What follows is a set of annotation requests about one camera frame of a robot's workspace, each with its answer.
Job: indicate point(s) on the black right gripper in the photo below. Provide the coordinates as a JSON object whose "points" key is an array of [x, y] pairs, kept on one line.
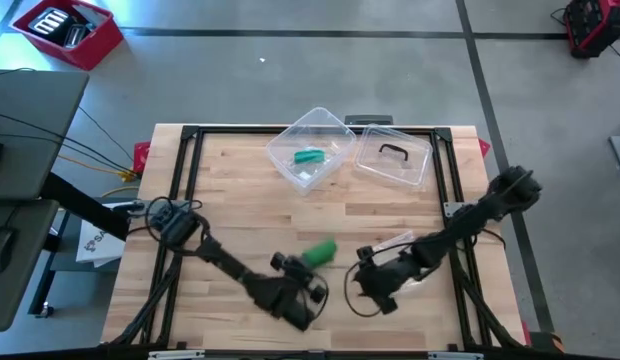
{"points": [[390, 272]]}

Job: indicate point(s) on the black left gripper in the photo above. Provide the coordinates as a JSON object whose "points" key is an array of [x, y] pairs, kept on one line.
{"points": [[295, 277]]}

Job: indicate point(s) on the dark green elastic bandage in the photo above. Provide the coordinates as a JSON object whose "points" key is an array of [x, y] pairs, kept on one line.
{"points": [[321, 252]]}

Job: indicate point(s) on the clear plastic zip bag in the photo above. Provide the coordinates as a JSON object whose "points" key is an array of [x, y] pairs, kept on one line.
{"points": [[402, 237], [307, 175]]}

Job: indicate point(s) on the teal green elastic bandage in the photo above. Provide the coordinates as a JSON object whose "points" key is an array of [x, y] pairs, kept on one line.
{"points": [[309, 156]]}

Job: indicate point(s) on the clear plastic storage box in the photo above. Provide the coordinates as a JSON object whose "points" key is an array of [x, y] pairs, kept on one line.
{"points": [[335, 135]]}

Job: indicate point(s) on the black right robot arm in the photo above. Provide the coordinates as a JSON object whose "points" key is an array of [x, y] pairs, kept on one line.
{"points": [[470, 220]]}

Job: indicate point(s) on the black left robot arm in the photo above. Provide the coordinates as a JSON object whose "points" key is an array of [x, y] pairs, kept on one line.
{"points": [[230, 265]]}

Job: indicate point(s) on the red clamp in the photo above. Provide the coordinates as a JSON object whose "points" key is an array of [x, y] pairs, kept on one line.
{"points": [[141, 156], [484, 148]]}

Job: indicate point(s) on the white printed sheet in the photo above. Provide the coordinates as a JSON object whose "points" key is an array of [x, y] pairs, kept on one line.
{"points": [[97, 247]]}

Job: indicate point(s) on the black desk support beam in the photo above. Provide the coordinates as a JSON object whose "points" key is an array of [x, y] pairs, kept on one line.
{"points": [[80, 205]]}

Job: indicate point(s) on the dark desk leg with caster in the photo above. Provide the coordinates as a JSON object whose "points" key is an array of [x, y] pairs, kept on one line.
{"points": [[42, 280]]}

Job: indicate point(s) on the grey desk top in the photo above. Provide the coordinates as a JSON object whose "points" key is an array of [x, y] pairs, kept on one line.
{"points": [[25, 280], [40, 100]]}

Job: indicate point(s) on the red plastic crate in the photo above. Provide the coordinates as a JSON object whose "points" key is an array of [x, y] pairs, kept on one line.
{"points": [[95, 50]]}

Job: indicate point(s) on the black computer mouse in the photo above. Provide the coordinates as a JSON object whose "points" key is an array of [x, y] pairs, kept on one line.
{"points": [[1, 250]]}

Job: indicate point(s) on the black and silver device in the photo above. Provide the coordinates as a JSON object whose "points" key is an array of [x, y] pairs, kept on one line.
{"points": [[77, 36]]}

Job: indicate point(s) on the grey sheet in crate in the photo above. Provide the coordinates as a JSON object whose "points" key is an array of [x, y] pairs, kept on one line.
{"points": [[92, 14]]}

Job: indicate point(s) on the red and black equipment case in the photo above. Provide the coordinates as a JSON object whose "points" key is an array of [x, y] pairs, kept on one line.
{"points": [[595, 25]]}

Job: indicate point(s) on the black device with white stripes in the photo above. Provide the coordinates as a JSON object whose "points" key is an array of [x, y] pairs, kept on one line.
{"points": [[50, 22]]}

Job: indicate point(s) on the white metal bracket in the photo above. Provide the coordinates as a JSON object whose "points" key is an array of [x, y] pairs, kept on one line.
{"points": [[455, 356], [177, 354]]}

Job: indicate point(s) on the black aluminium table frame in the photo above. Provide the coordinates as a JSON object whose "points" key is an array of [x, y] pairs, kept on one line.
{"points": [[230, 130]]}

